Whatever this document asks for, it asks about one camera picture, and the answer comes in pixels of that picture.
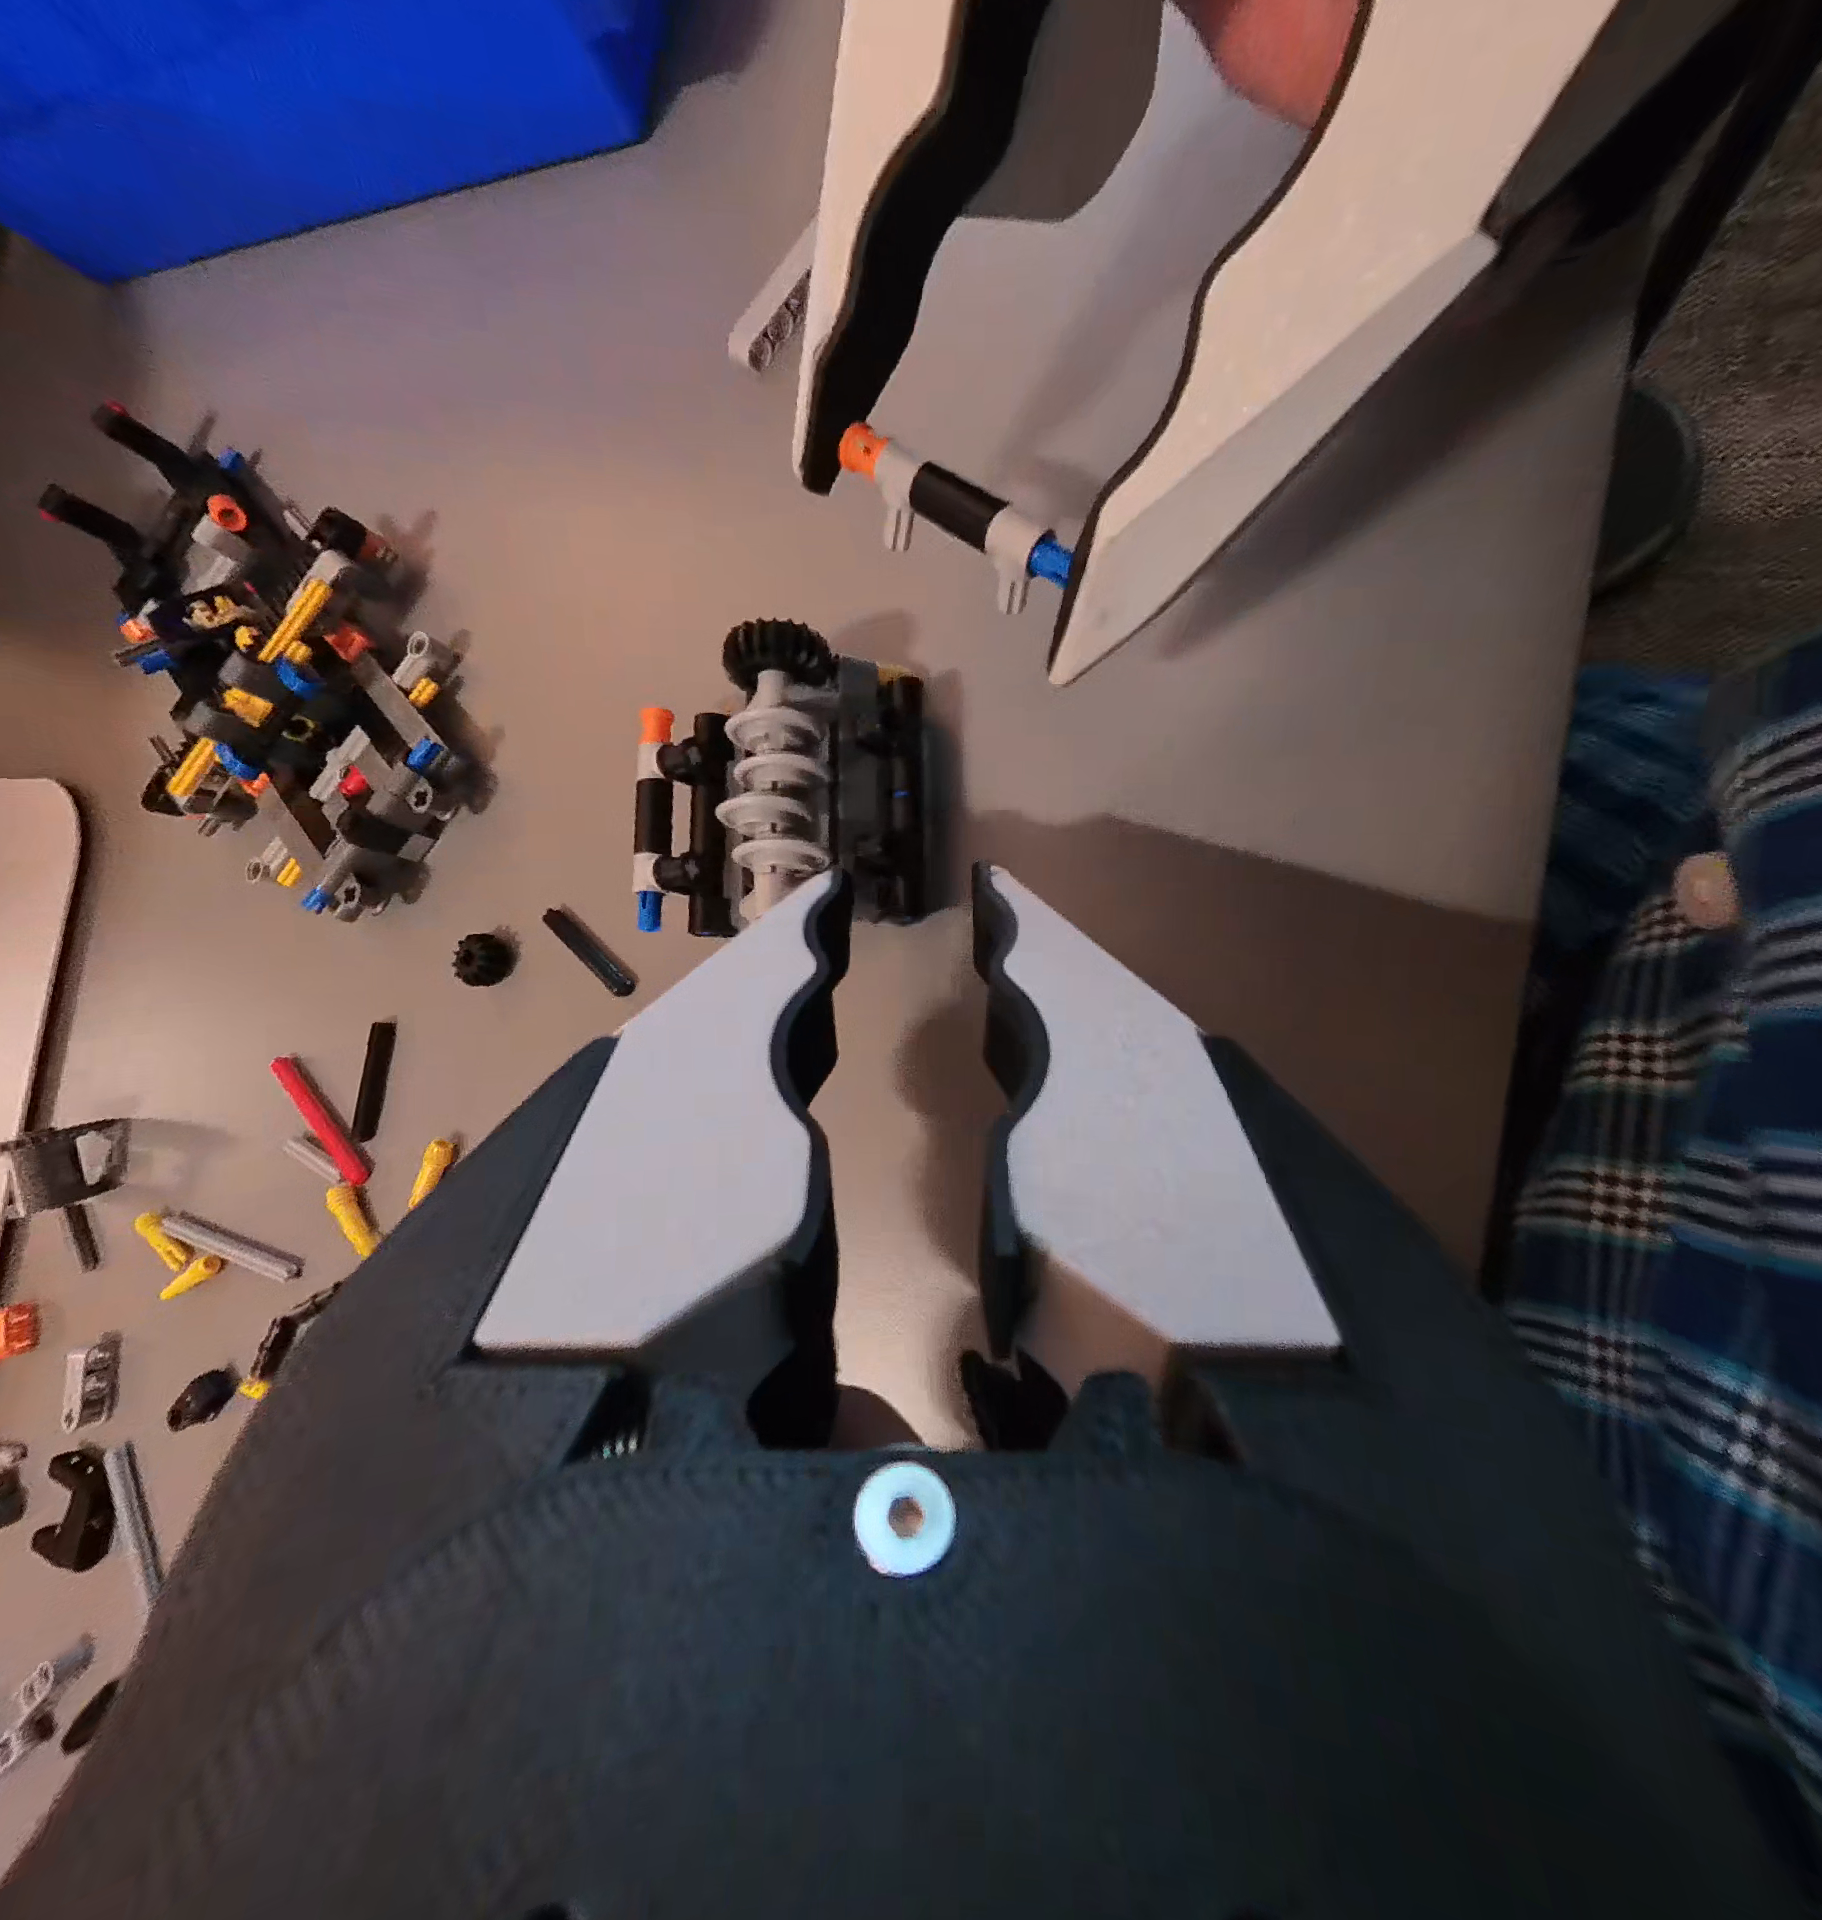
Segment small lego engine assembly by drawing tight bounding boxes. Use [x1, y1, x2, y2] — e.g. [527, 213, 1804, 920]
[632, 616, 938, 942]

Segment light grey lego beam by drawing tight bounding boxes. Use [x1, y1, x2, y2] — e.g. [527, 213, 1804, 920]
[726, 263, 820, 377]

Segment large blue plastic bin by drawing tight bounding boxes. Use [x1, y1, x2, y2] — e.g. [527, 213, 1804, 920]
[0, 0, 667, 288]

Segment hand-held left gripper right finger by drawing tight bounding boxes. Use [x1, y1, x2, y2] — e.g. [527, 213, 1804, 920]
[969, 863, 1343, 1447]

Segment short black lego axle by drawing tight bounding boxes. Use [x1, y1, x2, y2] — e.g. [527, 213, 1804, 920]
[538, 905, 642, 1003]

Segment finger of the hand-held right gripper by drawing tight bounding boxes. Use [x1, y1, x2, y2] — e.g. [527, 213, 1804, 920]
[794, 0, 1056, 501]
[1046, 0, 1626, 691]

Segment lego axle with orange pin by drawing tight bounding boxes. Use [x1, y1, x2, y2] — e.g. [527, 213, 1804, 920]
[834, 423, 1079, 619]

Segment person's right hand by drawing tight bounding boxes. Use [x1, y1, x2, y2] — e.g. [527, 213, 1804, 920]
[1201, 0, 1374, 132]

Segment black curved lego piece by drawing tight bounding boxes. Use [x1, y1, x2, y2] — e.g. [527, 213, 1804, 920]
[25, 1447, 116, 1576]

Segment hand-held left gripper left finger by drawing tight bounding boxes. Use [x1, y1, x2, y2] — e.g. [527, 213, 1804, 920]
[469, 866, 856, 1447]

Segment person's dark shoe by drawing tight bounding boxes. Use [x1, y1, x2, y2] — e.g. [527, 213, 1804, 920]
[1590, 384, 1706, 599]

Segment large lego chassis assembly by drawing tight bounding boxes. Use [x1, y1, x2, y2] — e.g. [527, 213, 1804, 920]
[35, 401, 481, 922]

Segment person's blue plaid shirt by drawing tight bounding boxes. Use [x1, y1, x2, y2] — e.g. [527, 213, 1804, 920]
[1500, 614, 1822, 1920]

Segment red lego axle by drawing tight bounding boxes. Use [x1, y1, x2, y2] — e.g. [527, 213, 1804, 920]
[265, 1055, 373, 1188]

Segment black lego link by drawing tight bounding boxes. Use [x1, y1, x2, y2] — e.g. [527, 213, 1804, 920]
[242, 1283, 345, 1393]

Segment black ribbed lego rod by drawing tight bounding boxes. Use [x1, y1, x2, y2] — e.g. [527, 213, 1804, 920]
[345, 1020, 401, 1146]

